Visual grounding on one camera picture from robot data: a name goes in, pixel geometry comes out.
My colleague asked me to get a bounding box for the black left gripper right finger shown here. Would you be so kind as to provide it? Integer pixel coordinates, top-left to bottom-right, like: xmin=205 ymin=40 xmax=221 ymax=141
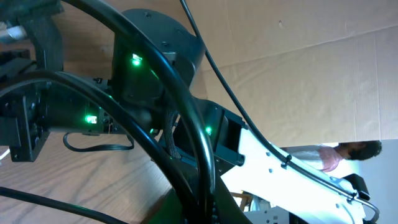
xmin=214 ymin=177 xmax=251 ymax=224

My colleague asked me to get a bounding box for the seated person in background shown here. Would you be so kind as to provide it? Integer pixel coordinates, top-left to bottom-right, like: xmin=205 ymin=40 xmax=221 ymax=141
xmin=281 ymin=141 xmax=382 ymax=172

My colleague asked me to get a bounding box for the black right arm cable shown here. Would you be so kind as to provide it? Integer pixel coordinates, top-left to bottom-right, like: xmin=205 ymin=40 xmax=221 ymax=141
xmin=179 ymin=0 xmax=381 ymax=223

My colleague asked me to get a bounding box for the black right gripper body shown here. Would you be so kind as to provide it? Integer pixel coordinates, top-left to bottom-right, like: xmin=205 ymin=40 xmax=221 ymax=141
xmin=0 ymin=49 xmax=50 ymax=162

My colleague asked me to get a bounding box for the black usb cable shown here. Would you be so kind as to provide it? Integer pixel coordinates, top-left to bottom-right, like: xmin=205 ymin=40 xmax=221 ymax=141
xmin=0 ymin=0 xmax=217 ymax=224

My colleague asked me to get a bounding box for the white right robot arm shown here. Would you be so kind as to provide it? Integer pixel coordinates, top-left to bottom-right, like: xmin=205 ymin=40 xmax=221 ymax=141
xmin=1 ymin=9 xmax=368 ymax=223

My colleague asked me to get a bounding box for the wooden chair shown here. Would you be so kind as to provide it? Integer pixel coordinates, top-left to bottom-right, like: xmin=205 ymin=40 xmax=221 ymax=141
xmin=231 ymin=192 xmax=252 ymax=212

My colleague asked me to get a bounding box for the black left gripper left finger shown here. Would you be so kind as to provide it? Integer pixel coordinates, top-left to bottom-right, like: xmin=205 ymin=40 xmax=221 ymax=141
xmin=149 ymin=190 xmax=185 ymax=224

